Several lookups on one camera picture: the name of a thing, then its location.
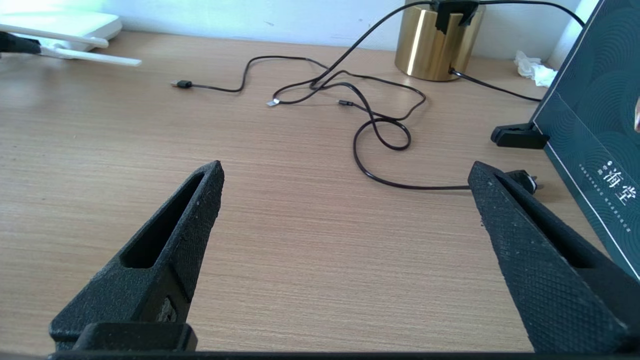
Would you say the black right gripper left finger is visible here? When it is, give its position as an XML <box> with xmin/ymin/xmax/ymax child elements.
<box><xmin>49</xmin><ymin>160</ymin><xmax>225</xmax><ymax>351</ymax></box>

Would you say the brass desk lamp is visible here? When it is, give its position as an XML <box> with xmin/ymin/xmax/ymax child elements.
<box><xmin>394</xmin><ymin>0</ymin><xmax>487</xmax><ymax>82</ymax></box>

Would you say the crumpled white tissue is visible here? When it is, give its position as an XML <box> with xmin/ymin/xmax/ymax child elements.
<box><xmin>514</xmin><ymin>50</ymin><xmax>558</xmax><ymax>88</ymax></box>

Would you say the black multi-head USB cable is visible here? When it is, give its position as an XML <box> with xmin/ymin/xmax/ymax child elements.
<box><xmin>170</xmin><ymin>55</ymin><xmax>427</xmax><ymax>152</ymax></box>

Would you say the white router with antennas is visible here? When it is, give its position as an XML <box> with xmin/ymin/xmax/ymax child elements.
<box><xmin>0</xmin><ymin>11</ymin><xmax>143</xmax><ymax>67</ymax></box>

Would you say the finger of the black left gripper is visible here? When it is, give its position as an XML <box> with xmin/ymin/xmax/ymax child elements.
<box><xmin>0</xmin><ymin>31</ymin><xmax>42</xmax><ymax>58</ymax></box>

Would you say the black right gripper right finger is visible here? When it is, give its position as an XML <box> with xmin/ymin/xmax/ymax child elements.
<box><xmin>468</xmin><ymin>161</ymin><xmax>640</xmax><ymax>353</ymax></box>

